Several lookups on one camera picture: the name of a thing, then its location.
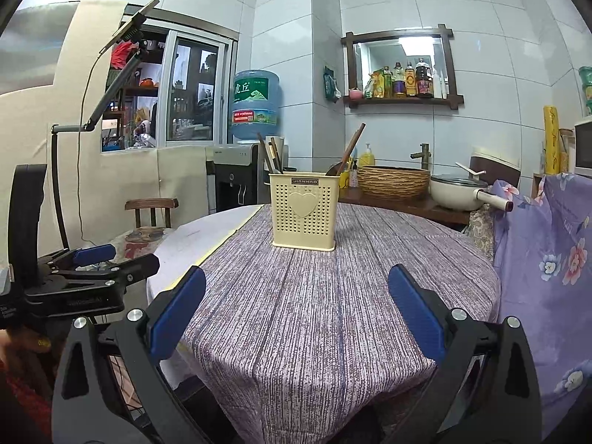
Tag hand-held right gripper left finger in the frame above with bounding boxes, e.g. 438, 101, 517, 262
52, 266, 207, 444

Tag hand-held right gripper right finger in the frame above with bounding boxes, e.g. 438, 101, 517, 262
387, 263, 542, 444

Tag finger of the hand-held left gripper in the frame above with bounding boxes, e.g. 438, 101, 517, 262
58, 253, 161, 288
46, 243, 118, 270

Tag cream perforated utensil holder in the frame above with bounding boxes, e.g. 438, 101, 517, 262
269, 172, 341, 253

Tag person's left hand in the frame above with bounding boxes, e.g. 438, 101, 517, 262
0, 330, 53, 367

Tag cat print seat cushion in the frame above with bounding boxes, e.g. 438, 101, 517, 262
111, 226, 162, 265

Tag wooden chair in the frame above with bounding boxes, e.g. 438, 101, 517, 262
123, 198, 180, 242

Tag white table cover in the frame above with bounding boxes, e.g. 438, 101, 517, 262
147, 203, 264, 390

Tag purple striped tablecloth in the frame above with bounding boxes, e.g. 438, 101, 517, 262
178, 202, 503, 444

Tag brown patterned cloth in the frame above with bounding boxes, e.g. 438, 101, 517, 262
464, 205, 497, 262

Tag beige backdrop panel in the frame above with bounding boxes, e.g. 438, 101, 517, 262
0, 0, 210, 260

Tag brown wooden counter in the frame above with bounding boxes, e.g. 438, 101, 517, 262
337, 185, 473, 231

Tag white lidded pan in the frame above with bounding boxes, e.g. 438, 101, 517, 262
428, 173, 514, 214

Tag woven basket sink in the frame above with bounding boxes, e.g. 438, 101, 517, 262
356, 165, 431, 202

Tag water dispenser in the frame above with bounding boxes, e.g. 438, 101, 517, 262
205, 143, 260, 216

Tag purple floral cloth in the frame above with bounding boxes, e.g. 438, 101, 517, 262
489, 172, 592, 441

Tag white rice paddle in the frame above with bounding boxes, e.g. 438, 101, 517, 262
455, 162, 487, 181

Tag bronze faucet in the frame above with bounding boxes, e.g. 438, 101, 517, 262
410, 143, 431, 171

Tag person's red patterned clothing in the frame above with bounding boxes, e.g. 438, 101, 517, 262
0, 364, 54, 444

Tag white brown rice cooker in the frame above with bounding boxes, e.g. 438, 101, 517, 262
467, 145, 523, 186

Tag aluminium sliding window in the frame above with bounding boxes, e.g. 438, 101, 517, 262
100, 17, 240, 154

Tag red artificial flower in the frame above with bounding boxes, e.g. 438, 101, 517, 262
110, 40, 140, 68

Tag blue water jug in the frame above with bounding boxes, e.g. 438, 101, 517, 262
229, 69, 282, 145

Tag glass storage jar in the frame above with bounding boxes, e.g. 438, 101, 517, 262
558, 128, 575, 175

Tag yellow patterned roll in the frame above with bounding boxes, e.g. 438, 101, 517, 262
543, 105, 562, 175

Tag dark flat panel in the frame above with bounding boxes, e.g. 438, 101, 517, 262
98, 0, 161, 55

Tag yellow green snack bag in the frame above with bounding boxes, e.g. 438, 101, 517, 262
364, 68, 393, 100

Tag dark soy sauce bottle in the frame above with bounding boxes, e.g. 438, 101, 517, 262
415, 58, 435, 99

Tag white microwave oven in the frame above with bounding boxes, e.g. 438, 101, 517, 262
573, 118, 592, 177

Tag green hanging packet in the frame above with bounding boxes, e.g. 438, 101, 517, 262
323, 65, 342, 103

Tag stacked green cups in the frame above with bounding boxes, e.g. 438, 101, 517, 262
578, 65, 592, 118

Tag black hanging cable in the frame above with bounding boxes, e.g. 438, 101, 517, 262
75, 53, 108, 242

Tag wooden framed wall shelf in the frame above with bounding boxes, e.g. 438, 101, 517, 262
341, 24, 465, 111

